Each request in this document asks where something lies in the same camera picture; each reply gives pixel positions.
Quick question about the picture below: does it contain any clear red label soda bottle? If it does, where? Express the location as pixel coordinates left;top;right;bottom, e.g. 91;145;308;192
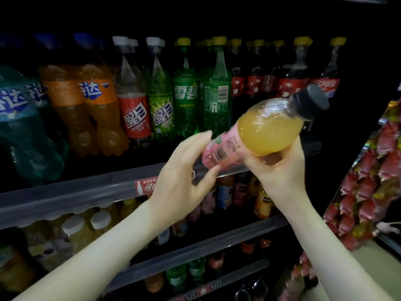
113;36;153;148

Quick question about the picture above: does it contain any person's right forearm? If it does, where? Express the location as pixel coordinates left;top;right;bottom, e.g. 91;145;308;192
285;194;396;301

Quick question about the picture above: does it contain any hanging strip of red packets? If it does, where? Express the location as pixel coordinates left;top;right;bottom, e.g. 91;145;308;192
322;100;401;251

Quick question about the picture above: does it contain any red price tag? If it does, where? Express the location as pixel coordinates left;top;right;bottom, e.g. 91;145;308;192
136;176;159;197

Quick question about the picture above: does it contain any dark grey store shelving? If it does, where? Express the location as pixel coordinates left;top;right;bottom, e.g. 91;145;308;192
0;0;352;301

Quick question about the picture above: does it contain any person's right hand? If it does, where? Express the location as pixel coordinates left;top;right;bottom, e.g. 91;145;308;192
237;136;309;214

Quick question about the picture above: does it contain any pink label juice bottle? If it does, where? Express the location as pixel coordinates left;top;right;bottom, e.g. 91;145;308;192
202;84;330;172

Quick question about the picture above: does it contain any person's left hand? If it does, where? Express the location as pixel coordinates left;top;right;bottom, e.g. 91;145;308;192
147;130;221;232

